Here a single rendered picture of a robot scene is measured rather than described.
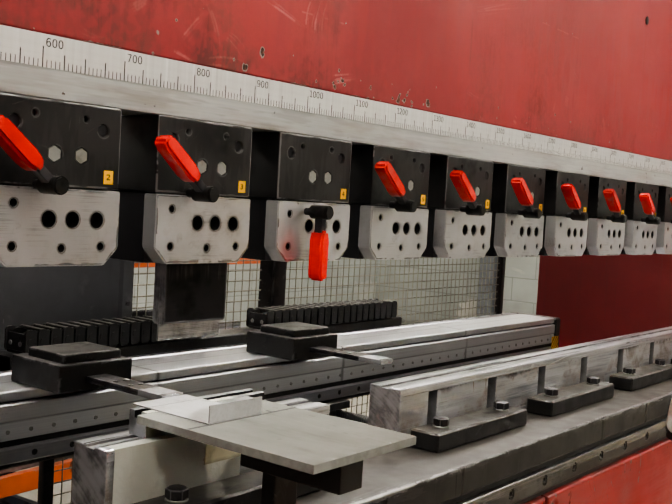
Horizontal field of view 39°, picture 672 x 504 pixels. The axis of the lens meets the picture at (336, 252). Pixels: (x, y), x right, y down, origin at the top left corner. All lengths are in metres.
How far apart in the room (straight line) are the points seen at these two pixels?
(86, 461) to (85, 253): 0.25
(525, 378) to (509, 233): 0.31
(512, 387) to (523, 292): 7.17
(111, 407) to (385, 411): 0.42
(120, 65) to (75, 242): 0.19
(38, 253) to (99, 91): 0.18
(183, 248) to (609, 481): 1.15
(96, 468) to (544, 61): 1.12
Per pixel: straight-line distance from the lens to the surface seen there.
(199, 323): 1.19
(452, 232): 1.55
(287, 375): 1.68
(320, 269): 1.22
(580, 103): 1.97
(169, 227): 1.08
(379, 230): 1.38
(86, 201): 1.01
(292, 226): 1.23
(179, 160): 1.04
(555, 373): 1.99
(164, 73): 1.08
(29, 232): 0.97
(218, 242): 1.13
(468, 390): 1.69
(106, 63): 1.03
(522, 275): 8.98
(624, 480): 2.07
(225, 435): 1.04
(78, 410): 1.38
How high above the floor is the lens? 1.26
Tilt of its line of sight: 3 degrees down
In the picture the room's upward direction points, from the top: 3 degrees clockwise
